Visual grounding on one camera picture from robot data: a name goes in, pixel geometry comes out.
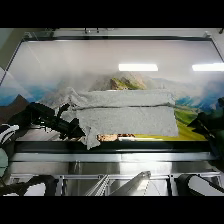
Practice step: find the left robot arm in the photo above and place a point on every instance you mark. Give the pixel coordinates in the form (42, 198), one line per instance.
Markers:
(38, 115)

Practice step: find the grey T-shirt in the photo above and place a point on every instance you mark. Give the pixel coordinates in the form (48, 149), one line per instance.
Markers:
(133, 118)

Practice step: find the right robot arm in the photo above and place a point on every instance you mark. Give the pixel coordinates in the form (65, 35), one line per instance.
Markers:
(210, 125)

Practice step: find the silver frame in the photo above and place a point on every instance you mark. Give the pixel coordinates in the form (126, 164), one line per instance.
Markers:
(100, 158)

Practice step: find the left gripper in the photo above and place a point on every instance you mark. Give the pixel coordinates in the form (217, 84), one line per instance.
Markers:
(71, 129)

